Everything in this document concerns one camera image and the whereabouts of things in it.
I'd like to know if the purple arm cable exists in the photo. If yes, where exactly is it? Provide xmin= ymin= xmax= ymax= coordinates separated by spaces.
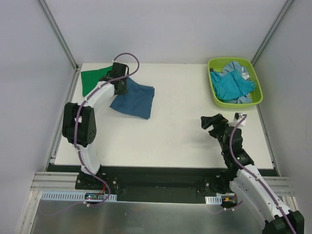
xmin=206 ymin=114 xmax=297 ymax=234
xmin=39 ymin=53 xmax=140 ymax=215

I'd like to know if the lime green plastic basket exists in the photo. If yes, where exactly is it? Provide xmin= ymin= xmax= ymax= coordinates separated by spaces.
xmin=208 ymin=57 xmax=263 ymax=109

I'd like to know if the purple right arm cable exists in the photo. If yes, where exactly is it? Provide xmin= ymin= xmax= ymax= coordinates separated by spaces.
xmin=206 ymin=114 xmax=297 ymax=234

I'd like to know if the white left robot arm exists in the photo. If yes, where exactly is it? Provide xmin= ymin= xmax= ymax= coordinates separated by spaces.
xmin=62 ymin=62 xmax=129 ymax=190

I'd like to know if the left aluminium frame post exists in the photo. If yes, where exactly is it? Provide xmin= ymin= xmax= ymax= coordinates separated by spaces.
xmin=36 ymin=0 xmax=79 ymax=71

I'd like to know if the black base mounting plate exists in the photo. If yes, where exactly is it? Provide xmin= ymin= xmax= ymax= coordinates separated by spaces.
xmin=47 ymin=163 xmax=280 ymax=203

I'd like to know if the dark blue t shirt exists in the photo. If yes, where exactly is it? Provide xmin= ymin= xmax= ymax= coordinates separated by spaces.
xmin=110 ymin=78 xmax=155 ymax=119

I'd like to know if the folded green t shirt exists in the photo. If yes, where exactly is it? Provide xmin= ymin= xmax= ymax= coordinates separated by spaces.
xmin=81 ymin=66 xmax=113 ymax=97

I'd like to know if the teal t shirt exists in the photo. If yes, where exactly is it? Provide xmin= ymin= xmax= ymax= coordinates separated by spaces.
xmin=210 ymin=70 xmax=255 ymax=104

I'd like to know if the left white cable duct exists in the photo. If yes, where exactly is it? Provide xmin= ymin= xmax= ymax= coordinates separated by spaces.
xmin=41 ymin=191 xmax=117 ymax=202

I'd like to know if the right white cable duct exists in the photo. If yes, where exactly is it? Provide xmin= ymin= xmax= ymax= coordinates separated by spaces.
xmin=205 ymin=195 xmax=222 ymax=205

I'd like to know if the front aluminium frame rail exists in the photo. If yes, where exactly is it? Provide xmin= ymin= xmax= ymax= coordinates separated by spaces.
xmin=31 ymin=172 xmax=295 ymax=196

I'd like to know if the aluminium frame post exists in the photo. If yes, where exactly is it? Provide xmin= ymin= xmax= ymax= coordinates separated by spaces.
xmin=251 ymin=0 xmax=296 ymax=66
xmin=36 ymin=0 xmax=79 ymax=71

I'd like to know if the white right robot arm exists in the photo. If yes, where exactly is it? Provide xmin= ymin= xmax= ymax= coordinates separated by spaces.
xmin=201 ymin=113 xmax=305 ymax=234

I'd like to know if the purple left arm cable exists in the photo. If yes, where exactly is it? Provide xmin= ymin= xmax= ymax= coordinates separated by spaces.
xmin=39 ymin=53 xmax=140 ymax=215

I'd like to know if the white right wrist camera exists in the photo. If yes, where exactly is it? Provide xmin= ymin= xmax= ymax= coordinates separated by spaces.
xmin=229 ymin=112 xmax=247 ymax=128

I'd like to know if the right aluminium frame post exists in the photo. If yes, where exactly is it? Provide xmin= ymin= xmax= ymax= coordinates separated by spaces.
xmin=251 ymin=0 xmax=296 ymax=66

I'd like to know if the white cable duct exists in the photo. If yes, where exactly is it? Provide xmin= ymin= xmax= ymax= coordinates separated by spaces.
xmin=41 ymin=191 xmax=117 ymax=202
xmin=205 ymin=195 xmax=222 ymax=205

